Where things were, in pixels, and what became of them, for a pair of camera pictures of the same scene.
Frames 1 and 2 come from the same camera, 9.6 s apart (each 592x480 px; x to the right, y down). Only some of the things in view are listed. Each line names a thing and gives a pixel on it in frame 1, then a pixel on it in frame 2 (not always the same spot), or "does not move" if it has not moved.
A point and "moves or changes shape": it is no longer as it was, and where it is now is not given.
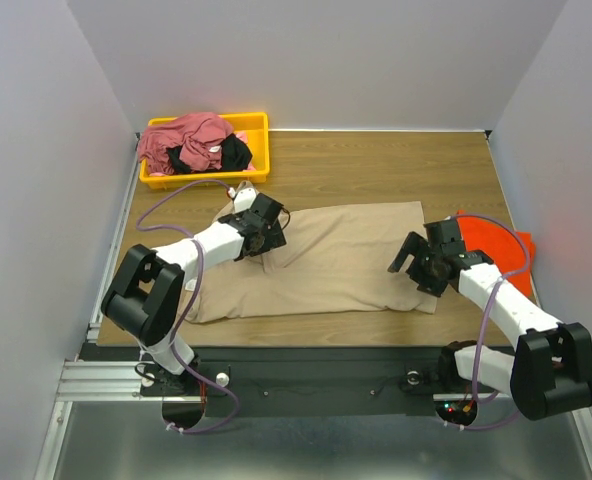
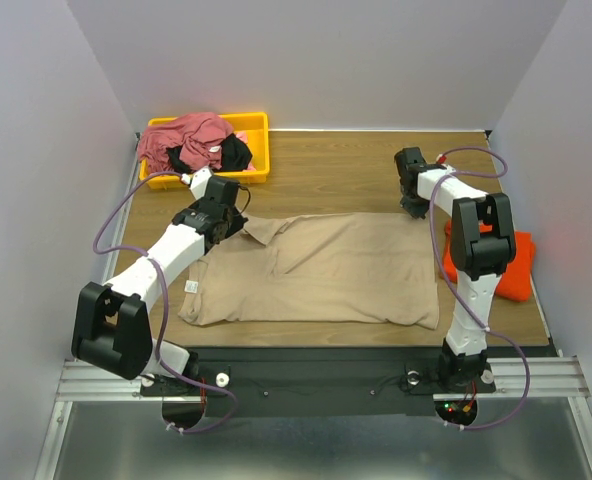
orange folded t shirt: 512,251 does not move
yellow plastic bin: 255,125 does not move
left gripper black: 274,239 → 238,224
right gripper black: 417,257 → 413,203
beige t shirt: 336,259 moves or changes shape
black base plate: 301,382 does not move
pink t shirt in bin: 198,137 does not move
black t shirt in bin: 234,156 does not move
